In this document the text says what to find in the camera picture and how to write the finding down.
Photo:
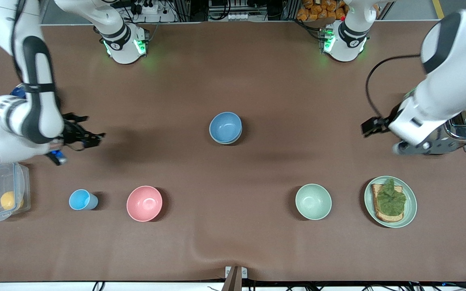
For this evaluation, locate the pink bowl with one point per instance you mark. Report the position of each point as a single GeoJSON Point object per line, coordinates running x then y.
{"type": "Point", "coordinates": [144, 203]}

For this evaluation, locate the pale green plate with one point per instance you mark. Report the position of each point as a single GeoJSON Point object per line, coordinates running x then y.
{"type": "Point", "coordinates": [411, 210]}

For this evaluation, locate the blue bowl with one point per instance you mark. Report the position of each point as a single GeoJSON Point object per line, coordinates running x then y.
{"type": "Point", "coordinates": [225, 126]}

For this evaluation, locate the toasted bread slice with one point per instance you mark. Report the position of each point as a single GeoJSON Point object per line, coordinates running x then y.
{"type": "Point", "coordinates": [380, 216]}

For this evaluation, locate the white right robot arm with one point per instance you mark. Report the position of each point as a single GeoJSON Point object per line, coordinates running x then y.
{"type": "Point", "coordinates": [14, 125]}

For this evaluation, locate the pale mint green bowl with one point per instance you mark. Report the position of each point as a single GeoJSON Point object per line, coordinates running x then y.
{"type": "Point", "coordinates": [313, 201]}

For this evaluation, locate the glass lid blue knob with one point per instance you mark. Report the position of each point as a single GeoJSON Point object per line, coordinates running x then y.
{"type": "Point", "coordinates": [18, 92]}

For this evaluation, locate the bag of orange snacks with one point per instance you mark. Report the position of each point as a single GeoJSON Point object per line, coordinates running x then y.
{"type": "Point", "coordinates": [318, 10]}

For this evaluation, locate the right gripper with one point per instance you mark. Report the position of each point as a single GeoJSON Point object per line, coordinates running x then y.
{"type": "Point", "coordinates": [72, 132]}

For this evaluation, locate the sage green bowl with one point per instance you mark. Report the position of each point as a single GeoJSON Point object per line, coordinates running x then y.
{"type": "Point", "coordinates": [225, 143]}

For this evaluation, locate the light blue cup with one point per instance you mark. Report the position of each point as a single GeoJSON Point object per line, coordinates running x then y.
{"type": "Point", "coordinates": [80, 199]}

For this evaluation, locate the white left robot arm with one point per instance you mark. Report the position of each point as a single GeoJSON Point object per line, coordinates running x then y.
{"type": "Point", "coordinates": [455, 60]}

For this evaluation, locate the metal table edge bracket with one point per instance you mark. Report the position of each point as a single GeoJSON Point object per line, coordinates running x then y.
{"type": "Point", "coordinates": [236, 275]}

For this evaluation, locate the yellow lemon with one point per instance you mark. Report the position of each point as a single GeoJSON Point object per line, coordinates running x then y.
{"type": "Point", "coordinates": [10, 200]}

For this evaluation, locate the green lettuce leaf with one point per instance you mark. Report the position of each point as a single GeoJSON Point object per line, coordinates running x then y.
{"type": "Point", "coordinates": [390, 200]}

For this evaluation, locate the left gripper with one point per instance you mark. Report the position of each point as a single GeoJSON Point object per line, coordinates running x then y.
{"type": "Point", "coordinates": [380, 123]}

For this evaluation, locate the cream and chrome toaster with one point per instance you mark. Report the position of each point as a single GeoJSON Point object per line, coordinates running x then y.
{"type": "Point", "coordinates": [459, 137]}

